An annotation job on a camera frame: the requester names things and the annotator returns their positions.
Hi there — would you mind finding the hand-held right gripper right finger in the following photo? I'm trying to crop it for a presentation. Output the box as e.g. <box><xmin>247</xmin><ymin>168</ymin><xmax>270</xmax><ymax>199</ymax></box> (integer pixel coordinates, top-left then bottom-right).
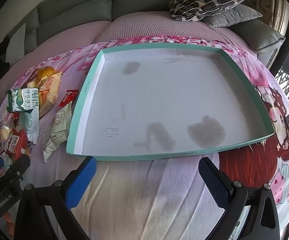
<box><xmin>198</xmin><ymin>157</ymin><xmax>281</xmax><ymax>240</ymax></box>

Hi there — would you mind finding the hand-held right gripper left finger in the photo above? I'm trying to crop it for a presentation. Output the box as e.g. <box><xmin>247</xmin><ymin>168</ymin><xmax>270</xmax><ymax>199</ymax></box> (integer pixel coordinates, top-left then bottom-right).
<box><xmin>14</xmin><ymin>156</ymin><xmax>97</xmax><ymax>240</ymax></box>

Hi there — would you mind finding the green white snack packet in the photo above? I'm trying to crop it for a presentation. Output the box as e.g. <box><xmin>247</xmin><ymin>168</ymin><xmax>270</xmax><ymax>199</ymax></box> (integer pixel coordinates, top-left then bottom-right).
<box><xmin>6</xmin><ymin>88</ymin><xmax>40</xmax><ymax>144</ymax></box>

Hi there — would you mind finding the orange yellow bread packet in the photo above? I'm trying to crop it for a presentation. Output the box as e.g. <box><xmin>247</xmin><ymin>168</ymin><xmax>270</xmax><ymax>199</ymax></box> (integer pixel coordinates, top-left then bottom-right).
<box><xmin>33</xmin><ymin>65</ymin><xmax>60</xmax><ymax>85</ymax></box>

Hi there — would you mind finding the teal shallow cardboard box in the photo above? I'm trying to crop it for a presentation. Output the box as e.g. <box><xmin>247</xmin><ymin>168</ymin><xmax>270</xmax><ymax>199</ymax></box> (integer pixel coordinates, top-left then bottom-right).
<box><xmin>66</xmin><ymin>42</ymin><xmax>275</xmax><ymax>162</ymax></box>

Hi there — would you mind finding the pink printed blanket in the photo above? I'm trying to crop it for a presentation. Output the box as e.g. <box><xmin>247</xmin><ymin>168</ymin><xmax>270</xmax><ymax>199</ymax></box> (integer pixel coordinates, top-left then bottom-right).
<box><xmin>0</xmin><ymin>36</ymin><xmax>289</xmax><ymax>240</ymax></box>

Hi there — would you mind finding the cream white snack packet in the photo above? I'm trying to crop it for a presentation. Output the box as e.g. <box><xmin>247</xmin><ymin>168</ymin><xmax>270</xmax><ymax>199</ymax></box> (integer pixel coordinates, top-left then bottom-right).
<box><xmin>42</xmin><ymin>102</ymin><xmax>72</xmax><ymax>163</ymax></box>

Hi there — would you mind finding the golden pastry packet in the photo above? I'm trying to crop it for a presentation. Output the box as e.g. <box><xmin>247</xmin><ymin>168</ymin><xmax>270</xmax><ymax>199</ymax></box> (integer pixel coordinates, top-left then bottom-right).
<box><xmin>36</xmin><ymin>72</ymin><xmax>63</xmax><ymax>118</ymax></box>

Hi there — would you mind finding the small red snack packet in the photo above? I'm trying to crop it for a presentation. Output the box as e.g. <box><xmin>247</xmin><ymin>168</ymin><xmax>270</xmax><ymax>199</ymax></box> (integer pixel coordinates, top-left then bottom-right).
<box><xmin>58</xmin><ymin>89</ymin><xmax>79</xmax><ymax>107</ymax></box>

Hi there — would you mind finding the light grey cushion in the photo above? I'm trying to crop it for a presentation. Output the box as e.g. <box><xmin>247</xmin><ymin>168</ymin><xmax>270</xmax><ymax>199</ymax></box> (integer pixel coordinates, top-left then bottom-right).
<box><xmin>6</xmin><ymin>22</ymin><xmax>27</xmax><ymax>63</ymax></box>

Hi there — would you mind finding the grey sofa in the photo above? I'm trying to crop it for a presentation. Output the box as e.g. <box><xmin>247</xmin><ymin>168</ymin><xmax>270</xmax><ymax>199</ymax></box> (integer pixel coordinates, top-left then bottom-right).
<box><xmin>0</xmin><ymin>0</ymin><xmax>286</xmax><ymax>68</ymax></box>

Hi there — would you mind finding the pink sofa cover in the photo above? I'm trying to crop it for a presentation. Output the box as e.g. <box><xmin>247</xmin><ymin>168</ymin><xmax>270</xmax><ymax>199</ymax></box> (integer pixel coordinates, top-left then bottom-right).
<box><xmin>0</xmin><ymin>17</ymin><xmax>257</xmax><ymax>113</ymax></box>

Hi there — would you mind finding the grey pillow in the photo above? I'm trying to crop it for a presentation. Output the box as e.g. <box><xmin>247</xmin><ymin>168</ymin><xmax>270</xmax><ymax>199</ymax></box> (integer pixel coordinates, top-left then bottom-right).
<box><xmin>202</xmin><ymin>4</ymin><xmax>263</xmax><ymax>28</ymax></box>

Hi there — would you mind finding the black white patterned pillow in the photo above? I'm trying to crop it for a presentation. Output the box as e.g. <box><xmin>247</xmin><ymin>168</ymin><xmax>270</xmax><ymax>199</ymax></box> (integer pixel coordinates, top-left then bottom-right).
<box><xmin>169</xmin><ymin>0</ymin><xmax>249</xmax><ymax>22</ymax></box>

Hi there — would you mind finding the beige patterned curtain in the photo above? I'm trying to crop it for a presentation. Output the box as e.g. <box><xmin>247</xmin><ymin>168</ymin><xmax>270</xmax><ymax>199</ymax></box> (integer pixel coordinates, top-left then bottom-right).
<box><xmin>222</xmin><ymin>0</ymin><xmax>289</xmax><ymax>34</ymax></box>

